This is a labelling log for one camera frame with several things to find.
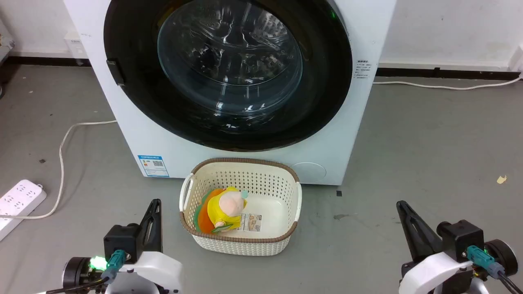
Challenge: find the white power strip cable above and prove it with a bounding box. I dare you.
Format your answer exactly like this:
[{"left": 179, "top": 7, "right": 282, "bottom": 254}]
[{"left": 0, "top": 120, "right": 118, "bottom": 221}]

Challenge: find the white power strip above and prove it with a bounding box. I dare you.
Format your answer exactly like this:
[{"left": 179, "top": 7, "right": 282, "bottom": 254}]
[{"left": 0, "top": 179, "right": 47, "bottom": 242}]

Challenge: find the grey furniture edge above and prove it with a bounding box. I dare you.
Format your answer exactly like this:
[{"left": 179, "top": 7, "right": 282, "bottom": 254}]
[{"left": 0, "top": 36, "right": 16, "bottom": 62}]

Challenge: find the yellow doll with orange brim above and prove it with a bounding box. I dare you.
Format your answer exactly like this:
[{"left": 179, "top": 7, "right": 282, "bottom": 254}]
[{"left": 193, "top": 186, "right": 249, "bottom": 235}]

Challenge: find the round white filter cover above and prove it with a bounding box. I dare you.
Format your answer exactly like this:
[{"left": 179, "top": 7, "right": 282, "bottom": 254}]
[{"left": 291, "top": 162, "right": 327, "bottom": 185}]

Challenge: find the blue energy label sticker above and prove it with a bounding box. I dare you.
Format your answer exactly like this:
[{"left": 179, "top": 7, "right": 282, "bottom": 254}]
[{"left": 137, "top": 154, "right": 170, "bottom": 178}]

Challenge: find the small printed label card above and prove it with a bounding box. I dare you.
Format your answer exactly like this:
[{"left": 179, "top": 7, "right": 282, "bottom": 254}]
[{"left": 240, "top": 212, "right": 263, "bottom": 233}]

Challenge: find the white wall socket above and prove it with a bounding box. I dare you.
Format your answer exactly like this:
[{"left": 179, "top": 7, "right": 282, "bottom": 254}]
[{"left": 63, "top": 32, "right": 89, "bottom": 60}]

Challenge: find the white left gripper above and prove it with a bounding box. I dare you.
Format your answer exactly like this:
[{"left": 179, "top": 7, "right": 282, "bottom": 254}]
[{"left": 104, "top": 199, "right": 183, "bottom": 294}]

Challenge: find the white washing machine body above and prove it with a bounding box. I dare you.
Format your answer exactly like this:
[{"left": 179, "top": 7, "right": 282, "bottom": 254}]
[{"left": 63, "top": 0, "right": 397, "bottom": 187}]

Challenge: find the small text warning sticker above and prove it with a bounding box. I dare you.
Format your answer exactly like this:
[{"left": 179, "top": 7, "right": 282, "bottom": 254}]
[{"left": 355, "top": 59, "right": 373, "bottom": 81}]

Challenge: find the black round washing machine door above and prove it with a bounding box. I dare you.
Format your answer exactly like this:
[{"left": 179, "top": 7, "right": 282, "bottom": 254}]
[{"left": 103, "top": 0, "right": 353, "bottom": 153}]

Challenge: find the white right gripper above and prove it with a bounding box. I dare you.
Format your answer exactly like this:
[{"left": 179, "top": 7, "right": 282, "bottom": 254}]
[{"left": 396, "top": 200, "right": 475, "bottom": 294}]

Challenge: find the white woven-rim laundry basket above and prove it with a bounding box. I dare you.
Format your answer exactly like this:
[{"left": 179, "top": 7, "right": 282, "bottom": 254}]
[{"left": 179, "top": 158, "right": 303, "bottom": 257}]

